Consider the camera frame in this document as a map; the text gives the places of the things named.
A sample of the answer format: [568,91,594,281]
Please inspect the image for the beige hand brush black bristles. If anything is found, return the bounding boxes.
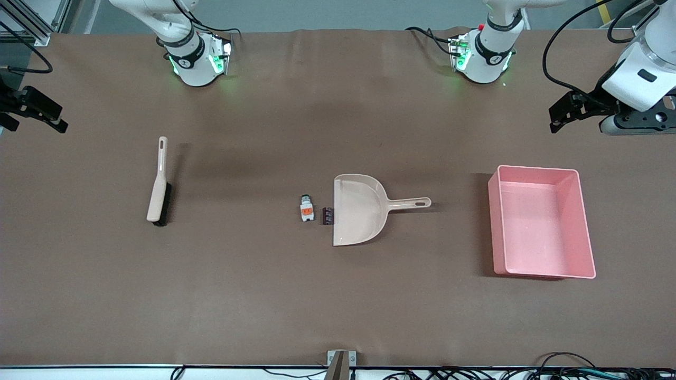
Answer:
[146,136,172,227]

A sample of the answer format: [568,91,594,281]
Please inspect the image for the beige plastic dustpan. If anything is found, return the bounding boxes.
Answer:
[332,174,432,247]

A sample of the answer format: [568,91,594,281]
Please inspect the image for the pink plastic bin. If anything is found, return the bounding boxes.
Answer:
[487,165,597,279]

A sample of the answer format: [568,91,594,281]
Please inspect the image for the brown table cover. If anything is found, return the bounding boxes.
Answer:
[0,29,676,368]

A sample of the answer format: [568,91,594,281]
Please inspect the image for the black cable on frame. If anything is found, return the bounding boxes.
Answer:
[0,21,54,75]

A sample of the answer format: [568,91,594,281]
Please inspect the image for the long black arm cable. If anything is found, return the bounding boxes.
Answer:
[543,0,650,101]

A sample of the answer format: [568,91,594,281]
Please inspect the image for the aluminium extrusion frame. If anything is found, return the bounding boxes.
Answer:
[0,0,72,47]

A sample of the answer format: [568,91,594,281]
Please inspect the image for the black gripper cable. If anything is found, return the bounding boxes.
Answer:
[606,0,667,45]

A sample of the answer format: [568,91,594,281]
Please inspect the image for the black arm base cable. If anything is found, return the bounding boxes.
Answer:
[169,0,242,39]
[405,26,458,54]

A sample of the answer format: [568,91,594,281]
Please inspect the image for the black looped floor cable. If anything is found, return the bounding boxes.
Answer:
[535,351,598,371]

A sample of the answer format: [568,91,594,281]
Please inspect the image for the black floor cable bundle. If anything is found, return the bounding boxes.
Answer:
[380,367,676,380]

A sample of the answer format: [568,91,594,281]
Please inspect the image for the grey metal bracket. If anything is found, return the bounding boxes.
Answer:
[326,350,357,380]

